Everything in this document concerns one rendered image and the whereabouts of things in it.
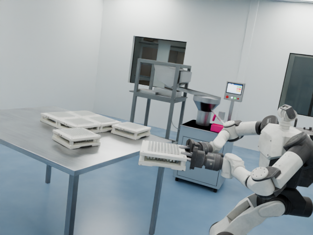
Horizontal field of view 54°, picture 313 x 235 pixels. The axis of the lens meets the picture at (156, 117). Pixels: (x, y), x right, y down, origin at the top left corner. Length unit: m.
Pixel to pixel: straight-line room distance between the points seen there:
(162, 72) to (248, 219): 3.36
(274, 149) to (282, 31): 4.91
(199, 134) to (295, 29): 3.33
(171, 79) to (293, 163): 3.49
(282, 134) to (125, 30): 6.07
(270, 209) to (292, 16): 5.05
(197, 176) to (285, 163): 2.61
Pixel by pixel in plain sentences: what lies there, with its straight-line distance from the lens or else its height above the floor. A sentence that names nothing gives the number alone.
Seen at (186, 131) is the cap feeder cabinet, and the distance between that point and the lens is 3.92.
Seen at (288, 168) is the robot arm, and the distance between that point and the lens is 1.48.
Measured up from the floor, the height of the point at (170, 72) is 1.36.
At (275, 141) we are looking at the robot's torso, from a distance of 1.68.
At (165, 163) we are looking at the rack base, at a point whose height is 1.02.
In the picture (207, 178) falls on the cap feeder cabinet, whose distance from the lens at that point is 3.98.
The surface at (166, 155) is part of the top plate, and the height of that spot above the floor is 1.06.
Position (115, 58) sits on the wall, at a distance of 7.46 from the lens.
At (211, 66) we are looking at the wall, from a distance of 6.58.
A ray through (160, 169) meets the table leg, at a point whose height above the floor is 0.63.
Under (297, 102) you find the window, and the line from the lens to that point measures 6.52.
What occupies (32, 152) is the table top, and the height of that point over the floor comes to 0.88.
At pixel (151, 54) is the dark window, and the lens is 7.15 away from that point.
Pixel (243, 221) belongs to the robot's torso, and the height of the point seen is 0.73.
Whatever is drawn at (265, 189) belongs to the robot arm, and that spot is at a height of 1.05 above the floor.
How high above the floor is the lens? 1.54
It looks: 11 degrees down
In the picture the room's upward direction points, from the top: 8 degrees clockwise
